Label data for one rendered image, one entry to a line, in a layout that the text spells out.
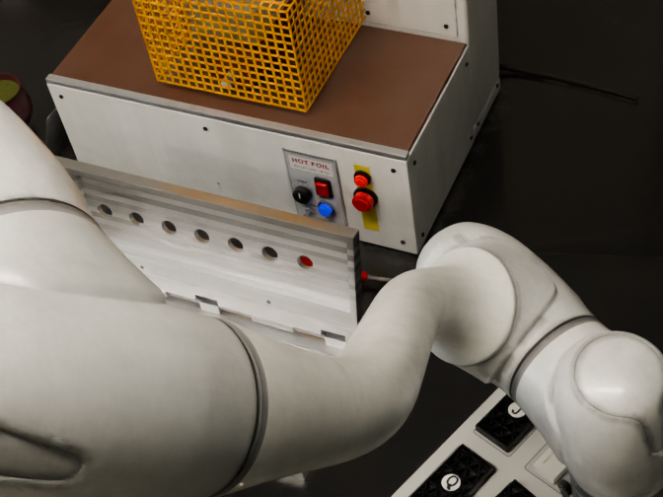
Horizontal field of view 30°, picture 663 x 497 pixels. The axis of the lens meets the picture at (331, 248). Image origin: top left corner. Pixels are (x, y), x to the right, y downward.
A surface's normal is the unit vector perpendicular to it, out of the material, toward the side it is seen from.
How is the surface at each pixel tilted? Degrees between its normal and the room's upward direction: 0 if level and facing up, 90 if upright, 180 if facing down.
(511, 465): 0
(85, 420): 67
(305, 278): 79
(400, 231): 90
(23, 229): 24
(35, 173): 49
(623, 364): 4
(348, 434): 84
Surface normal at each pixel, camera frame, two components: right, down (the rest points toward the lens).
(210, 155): -0.40, 0.72
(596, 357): -0.28, -0.61
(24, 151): 0.51, -0.80
